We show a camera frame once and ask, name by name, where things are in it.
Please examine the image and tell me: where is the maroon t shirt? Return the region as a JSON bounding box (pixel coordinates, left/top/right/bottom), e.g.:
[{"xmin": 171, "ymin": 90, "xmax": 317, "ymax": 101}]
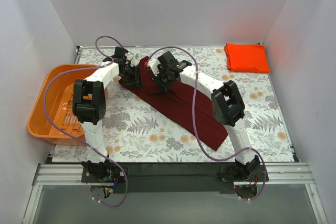
[{"xmin": 119, "ymin": 57, "xmax": 228, "ymax": 151}]

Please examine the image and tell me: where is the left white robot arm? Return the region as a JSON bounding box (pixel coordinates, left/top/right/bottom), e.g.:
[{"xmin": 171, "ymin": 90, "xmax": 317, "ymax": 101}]
[{"xmin": 72, "ymin": 47, "xmax": 142, "ymax": 182}]

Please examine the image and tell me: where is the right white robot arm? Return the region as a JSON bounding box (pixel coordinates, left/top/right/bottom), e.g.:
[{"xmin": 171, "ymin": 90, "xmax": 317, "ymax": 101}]
[{"xmin": 148, "ymin": 51, "xmax": 260, "ymax": 181}]

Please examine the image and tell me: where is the floral table mat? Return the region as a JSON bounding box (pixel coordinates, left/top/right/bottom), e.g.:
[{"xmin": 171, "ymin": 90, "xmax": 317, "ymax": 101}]
[{"xmin": 52, "ymin": 47, "xmax": 297, "ymax": 163}]

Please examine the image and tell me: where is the folded orange t shirt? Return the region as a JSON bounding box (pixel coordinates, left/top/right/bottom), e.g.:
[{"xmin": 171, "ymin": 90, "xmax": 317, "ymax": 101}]
[{"xmin": 224, "ymin": 44, "xmax": 270, "ymax": 73}]

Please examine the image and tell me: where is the orange plastic basket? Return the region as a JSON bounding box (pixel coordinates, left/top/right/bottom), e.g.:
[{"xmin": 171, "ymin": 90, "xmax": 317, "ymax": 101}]
[{"xmin": 27, "ymin": 64, "xmax": 94, "ymax": 146}]

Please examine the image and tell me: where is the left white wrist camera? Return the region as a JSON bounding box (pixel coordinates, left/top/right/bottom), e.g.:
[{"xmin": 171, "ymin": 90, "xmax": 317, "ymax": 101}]
[{"xmin": 128, "ymin": 53, "xmax": 139, "ymax": 67}]

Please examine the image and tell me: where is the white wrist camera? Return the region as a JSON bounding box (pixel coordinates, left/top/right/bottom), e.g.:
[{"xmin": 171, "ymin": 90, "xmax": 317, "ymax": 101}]
[
  {"xmin": 128, "ymin": 53, "xmax": 139, "ymax": 67},
  {"xmin": 144, "ymin": 59, "xmax": 160, "ymax": 76}
]

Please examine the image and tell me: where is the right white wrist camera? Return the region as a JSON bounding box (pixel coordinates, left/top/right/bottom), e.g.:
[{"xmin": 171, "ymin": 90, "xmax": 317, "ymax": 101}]
[{"xmin": 144, "ymin": 59, "xmax": 160, "ymax": 76}]

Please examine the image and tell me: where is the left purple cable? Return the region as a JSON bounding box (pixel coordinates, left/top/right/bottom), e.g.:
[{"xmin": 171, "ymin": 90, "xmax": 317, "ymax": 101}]
[{"xmin": 43, "ymin": 35, "xmax": 131, "ymax": 208}]

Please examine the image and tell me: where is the purple cable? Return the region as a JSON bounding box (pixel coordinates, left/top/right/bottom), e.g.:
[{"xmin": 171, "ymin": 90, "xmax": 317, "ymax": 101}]
[
  {"xmin": 145, "ymin": 46, "xmax": 269, "ymax": 201},
  {"xmin": 43, "ymin": 35, "xmax": 131, "ymax": 208}
]

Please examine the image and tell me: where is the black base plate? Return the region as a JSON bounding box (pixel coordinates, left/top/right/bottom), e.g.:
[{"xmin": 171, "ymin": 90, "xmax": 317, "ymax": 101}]
[{"xmin": 81, "ymin": 162, "xmax": 269, "ymax": 194}]

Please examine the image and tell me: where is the aluminium frame rail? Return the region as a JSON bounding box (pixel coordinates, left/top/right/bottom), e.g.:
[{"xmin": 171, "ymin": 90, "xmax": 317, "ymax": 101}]
[{"xmin": 33, "ymin": 162, "xmax": 315, "ymax": 186}]

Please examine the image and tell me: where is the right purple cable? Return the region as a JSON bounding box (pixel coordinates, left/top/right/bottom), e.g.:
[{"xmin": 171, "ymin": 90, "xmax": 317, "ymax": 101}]
[{"xmin": 145, "ymin": 46, "xmax": 269, "ymax": 201}]

